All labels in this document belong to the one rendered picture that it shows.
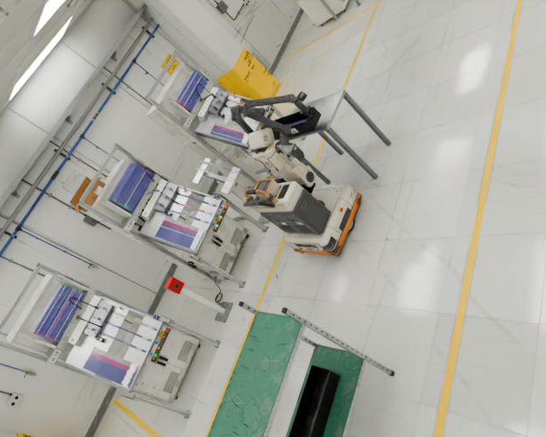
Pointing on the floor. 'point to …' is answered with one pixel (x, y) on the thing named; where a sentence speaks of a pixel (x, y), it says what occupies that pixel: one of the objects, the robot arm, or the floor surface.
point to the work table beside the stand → (328, 107)
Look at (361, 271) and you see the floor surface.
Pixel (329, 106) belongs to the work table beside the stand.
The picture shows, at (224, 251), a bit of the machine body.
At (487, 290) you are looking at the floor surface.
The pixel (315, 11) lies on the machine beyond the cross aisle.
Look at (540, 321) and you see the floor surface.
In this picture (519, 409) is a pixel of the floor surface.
